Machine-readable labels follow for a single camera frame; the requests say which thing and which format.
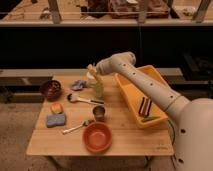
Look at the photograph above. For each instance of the yellow banana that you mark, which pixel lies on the yellow banana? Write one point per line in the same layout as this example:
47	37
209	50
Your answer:
97	77

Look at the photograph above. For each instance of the orange yellow toy fruit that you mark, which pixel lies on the orange yellow toy fruit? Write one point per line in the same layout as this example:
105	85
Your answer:
56	108

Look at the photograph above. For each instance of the wooden table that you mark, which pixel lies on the wooden table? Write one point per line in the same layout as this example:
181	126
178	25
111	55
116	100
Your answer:
118	135

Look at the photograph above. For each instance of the blue sponge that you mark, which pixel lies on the blue sponge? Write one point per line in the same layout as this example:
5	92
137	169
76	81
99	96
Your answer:
55	120

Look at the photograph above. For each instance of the dark brown striped block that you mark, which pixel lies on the dark brown striped block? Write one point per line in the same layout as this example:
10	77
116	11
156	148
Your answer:
145	107

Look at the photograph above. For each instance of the small metal cup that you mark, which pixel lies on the small metal cup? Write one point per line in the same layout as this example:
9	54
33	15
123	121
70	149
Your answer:
99	113

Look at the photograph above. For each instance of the green plastic cup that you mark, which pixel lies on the green plastic cup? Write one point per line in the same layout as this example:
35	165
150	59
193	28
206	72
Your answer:
98	90

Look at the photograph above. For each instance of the orange bowl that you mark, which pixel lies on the orange bowl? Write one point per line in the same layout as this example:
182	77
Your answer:
97	137

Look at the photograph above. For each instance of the dark brown bowl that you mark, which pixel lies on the dark brown bowl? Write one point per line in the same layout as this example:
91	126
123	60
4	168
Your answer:
51	90

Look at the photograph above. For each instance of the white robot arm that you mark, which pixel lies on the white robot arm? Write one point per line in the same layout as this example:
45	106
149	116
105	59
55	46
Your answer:
194	118

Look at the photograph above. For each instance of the blue crumpled cloth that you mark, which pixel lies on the blue crumpled cloth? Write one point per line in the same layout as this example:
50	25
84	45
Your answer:
78	85

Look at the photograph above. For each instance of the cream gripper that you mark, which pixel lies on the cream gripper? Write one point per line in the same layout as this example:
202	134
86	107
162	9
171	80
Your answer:
93	71

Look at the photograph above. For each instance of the yellow plastic bin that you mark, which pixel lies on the yellow plastic bin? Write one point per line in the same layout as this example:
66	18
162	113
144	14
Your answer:
133	98

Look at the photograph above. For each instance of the metal spoon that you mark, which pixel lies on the metal spoon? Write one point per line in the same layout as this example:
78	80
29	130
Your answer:
83	124

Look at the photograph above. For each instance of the white lidded jar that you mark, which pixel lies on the white lidded jar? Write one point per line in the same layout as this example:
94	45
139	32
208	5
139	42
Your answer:
90	80

